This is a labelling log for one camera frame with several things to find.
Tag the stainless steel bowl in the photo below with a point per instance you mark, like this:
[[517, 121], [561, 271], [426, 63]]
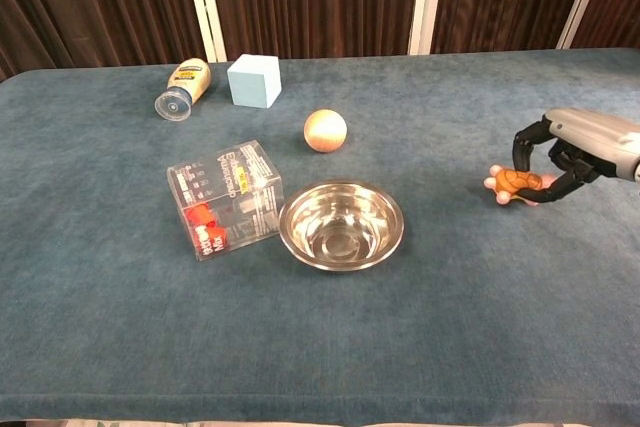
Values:
[[341, 227]]

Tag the light blue foam cube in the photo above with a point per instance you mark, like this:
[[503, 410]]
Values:
[[252, 82]]

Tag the clear plastic box red contents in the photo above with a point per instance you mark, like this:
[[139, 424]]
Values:
[[225, 197]]

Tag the small orange turtle toy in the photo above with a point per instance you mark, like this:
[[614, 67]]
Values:
[[505, 182]]

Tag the wooden ball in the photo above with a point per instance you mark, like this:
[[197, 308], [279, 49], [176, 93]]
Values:
[[325, 131]]

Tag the blue tablecloth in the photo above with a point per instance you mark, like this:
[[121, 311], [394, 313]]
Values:
[[320, 337]]

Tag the mayonnaise squeeze bottle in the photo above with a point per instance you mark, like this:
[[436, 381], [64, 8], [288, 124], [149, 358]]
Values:
[[186, 84]]

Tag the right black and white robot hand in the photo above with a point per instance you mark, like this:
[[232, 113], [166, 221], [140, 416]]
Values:
[[595, 139]]

